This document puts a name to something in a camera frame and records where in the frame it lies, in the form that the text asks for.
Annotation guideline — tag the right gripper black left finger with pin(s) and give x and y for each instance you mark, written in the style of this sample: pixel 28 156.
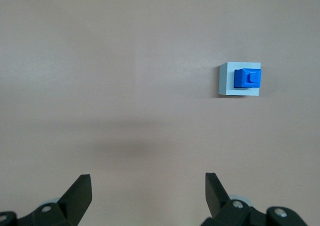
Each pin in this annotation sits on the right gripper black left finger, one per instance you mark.
pixel 50 214

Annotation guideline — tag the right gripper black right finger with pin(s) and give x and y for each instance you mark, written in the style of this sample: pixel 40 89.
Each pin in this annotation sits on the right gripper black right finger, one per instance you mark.
pixel 232 214

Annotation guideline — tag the blue plastic part with knob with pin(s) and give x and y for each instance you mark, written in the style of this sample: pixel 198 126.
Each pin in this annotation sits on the blue plastic part with knob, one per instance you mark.
pixel 241 79

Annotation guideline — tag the gray square base block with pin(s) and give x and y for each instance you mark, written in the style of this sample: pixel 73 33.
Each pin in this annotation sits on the gray square base block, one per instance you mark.
pixel 225 85

